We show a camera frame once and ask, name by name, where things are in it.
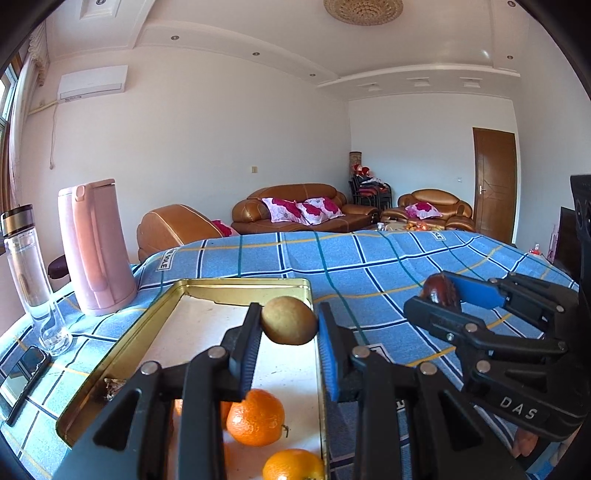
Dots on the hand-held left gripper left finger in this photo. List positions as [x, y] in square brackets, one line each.
[249, 350]

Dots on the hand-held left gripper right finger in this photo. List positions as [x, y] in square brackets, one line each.
[328, 353]

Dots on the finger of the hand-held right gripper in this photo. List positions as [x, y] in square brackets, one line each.
[478, 291]
[434, 318]

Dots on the dark brown passion fruit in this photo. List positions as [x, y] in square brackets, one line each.
[438, 288]

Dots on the gold metal tin box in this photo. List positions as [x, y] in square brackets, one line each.
[194, 323]

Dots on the orange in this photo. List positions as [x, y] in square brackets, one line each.
[293, 465]
[225, 411]
[255, 417]

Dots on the person's right hand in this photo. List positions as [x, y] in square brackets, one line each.
[526, 443]

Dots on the blue plaid tablecloth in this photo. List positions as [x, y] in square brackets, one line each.
[369, 277]

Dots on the coffee table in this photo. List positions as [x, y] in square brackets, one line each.
[406, 226]

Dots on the floral pink pillow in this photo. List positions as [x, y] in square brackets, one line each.
[322, 208]
[284, 211]
[422, 210]

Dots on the black television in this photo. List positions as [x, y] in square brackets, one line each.
[565, 240]

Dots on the brown wooden door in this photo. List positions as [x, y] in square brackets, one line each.
[494, 184]

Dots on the red pillow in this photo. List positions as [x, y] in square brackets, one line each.
[225, 227]

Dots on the brown leather sofa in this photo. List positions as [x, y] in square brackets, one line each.
[249, 212]

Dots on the stack of dark chairs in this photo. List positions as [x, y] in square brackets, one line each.
[369, 191]

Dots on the plain brown leather armchair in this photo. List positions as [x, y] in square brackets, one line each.
[175, 228]

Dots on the tall cylindrical floor vase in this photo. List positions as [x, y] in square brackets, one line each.
[355, 159]

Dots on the pink electric kettle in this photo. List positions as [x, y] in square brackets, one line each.
[94, 249]

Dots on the dark maroon stool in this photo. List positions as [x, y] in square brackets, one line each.
[57, 267]

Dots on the black smartphone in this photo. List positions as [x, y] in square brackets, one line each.
[25, 378]

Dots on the clear glass water bottle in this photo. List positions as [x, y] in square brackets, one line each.
[30, 277]

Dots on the round gold ceiling lamp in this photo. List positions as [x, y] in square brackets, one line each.
[362, 10]

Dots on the white air conditioner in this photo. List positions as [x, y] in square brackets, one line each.
[92, 82]

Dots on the pink curtain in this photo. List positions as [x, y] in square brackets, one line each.
[16, 138]

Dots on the window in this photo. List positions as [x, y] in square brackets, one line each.
[5, 110]

